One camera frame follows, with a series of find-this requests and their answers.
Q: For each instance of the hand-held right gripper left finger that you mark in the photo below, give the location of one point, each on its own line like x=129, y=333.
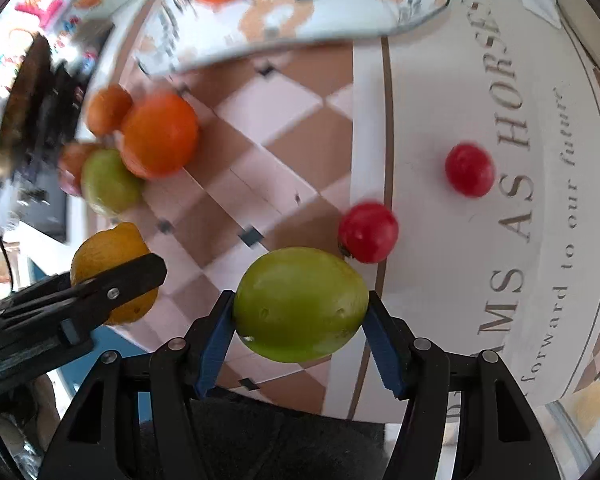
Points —
x=212, y=347

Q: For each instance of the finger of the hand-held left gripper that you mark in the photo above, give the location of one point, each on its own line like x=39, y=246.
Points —
x=125, y=280

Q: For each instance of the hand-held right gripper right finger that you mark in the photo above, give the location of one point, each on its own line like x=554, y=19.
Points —
x=386, y=352

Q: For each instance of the large yellow citrus fruit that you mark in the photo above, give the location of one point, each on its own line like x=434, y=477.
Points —
x=105, y=252

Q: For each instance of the large green fruit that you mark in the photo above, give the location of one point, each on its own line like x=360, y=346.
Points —
x=300, y=305

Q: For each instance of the small green fruit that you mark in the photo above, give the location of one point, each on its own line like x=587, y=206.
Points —
x=109, y=183

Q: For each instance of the small red plum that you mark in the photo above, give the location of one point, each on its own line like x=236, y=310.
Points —
x=369, y=232
x=470, y=169

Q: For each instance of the dark red passion fruit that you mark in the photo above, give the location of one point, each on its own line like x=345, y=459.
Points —
x=72, y=160

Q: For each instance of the large bright orange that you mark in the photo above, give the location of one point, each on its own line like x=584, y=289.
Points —
x=157, y=135

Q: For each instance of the dark orange tangerine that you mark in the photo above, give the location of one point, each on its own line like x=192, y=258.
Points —
x=106, y=109

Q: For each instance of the white patterned plate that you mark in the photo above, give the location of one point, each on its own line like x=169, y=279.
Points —
x=340, y=15

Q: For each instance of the dark grey clothing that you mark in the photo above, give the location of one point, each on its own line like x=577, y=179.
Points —
x=280, y=440

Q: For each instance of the black gas stove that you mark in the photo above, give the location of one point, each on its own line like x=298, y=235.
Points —
x=45, y=170

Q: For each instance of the black frying pan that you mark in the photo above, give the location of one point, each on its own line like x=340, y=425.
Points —
x=25, y=90

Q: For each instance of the colourful wall stickers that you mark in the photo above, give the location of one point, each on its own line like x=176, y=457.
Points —
x=35, y=15

